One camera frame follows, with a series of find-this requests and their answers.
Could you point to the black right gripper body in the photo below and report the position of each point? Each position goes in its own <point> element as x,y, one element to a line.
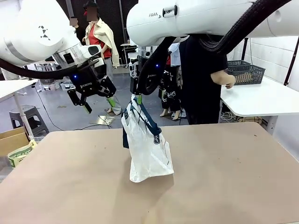
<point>155,70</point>

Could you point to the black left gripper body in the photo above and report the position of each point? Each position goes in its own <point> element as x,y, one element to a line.
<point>85,81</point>

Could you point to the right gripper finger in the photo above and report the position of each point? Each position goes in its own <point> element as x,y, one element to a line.
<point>133,85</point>
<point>141,99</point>

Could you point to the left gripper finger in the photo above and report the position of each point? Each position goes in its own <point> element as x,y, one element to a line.
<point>107,87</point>
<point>78,98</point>

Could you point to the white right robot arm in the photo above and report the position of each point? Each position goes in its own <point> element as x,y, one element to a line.
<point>198,18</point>

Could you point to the person left forearm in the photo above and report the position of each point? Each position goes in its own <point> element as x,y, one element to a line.
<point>219,78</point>

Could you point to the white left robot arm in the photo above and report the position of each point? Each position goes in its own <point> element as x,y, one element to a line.
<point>35,28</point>

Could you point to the person left hand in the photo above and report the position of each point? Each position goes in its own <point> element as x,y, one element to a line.
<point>231,82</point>

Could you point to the white background shelf cart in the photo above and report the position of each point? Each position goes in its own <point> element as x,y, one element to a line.
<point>129,56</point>

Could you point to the grey plastic stool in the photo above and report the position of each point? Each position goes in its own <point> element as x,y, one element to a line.
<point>35,116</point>

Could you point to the person torso black shirt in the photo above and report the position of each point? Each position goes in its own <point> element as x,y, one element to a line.
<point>201,81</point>

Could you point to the small white side table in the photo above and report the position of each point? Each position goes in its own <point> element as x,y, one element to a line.
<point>11,87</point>

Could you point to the brown cardboard box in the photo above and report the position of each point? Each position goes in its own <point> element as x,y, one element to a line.
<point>12,140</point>

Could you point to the green white paper sack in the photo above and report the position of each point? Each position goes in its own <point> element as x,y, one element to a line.
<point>19,154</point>

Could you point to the small dark grey plastic basket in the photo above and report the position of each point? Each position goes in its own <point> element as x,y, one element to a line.
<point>238,62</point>

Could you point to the large dark grey plastic basket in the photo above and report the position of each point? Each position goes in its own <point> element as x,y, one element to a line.
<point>247,74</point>

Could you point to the large white side table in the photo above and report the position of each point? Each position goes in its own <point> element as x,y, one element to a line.
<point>257,98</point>

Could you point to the black slanted pole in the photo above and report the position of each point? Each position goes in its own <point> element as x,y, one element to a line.
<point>290,60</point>

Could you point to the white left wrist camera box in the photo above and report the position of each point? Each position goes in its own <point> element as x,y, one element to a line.
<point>88,50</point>

